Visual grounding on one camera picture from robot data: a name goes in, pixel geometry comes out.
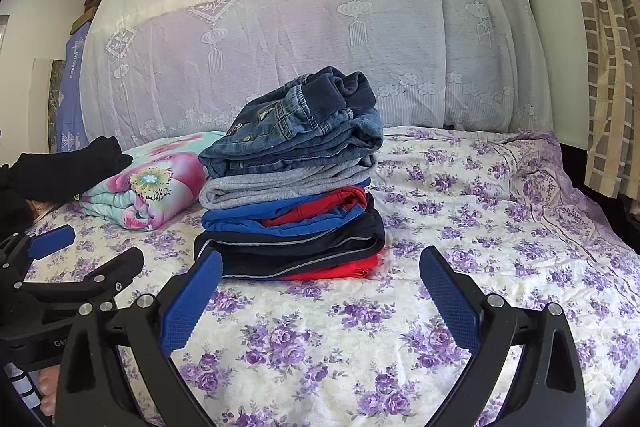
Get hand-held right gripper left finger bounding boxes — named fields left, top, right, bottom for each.
left=55, top=249, right=223, bottom=427

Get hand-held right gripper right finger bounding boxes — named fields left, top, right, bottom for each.
left=419, top=246, right=586, bottom=427

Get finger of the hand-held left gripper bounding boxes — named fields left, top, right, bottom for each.
left=0, top=224, right=76, bottom=268
left=12, top=248, right=145, bottom=308

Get blue denim pants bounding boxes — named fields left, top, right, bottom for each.
left=199, top=67, right=384, bottom=180

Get blue and red folded pants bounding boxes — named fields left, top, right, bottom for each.
left=202, top=187, right=374, bottom=236

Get grey folded pants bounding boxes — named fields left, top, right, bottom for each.
left=200, top=157, right=374, bottom=210

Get person's left hand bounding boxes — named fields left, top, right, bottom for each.
left=39, top=367, right=59, bottom=419

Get purple floral bedspread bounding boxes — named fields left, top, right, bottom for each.
left=25, top=127, right=640, bottom=427

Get black garment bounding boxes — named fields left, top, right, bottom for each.
left=0, top=136, right=134, bottom=238

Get folded floral blanket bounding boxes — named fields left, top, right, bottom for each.
left=80, top=132, right=227, bottom=232

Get red folded garment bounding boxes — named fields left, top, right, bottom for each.
left=284, top=252, right=384, bottom=281

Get stack of folded clothes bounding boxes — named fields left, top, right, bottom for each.
left=194, top=207, right=386, bottom=281

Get leaning picture panel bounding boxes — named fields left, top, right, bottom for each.
left=31, top=57, right=69, bottom=152

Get blue patterned cloth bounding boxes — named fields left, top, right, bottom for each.
left=56, top=29, right=92, bottom=152

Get wooden boxes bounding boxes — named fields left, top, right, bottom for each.
left=71, top=0, right=114, bottom=34

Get beige checked curtain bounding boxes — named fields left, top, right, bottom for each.
left=544, top=0, right=640, bottom=198

